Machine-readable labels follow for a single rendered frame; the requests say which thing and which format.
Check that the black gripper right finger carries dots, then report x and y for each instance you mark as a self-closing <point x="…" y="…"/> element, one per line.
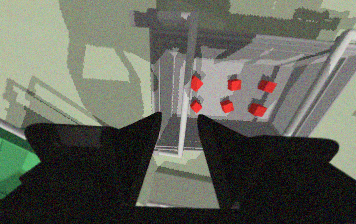
<point x="234" y="160"/>

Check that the small red block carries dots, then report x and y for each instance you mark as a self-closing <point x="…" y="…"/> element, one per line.
<point x="234" y="84"/>
<point x="267" y="86"/>
<point x="227" y="106"/>
<point x="257" y="109"/>
<point x="196" y="83"/>
<point x="196" y="106"/>

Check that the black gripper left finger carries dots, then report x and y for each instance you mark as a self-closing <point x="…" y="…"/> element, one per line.
<point x="127" y="151"/>

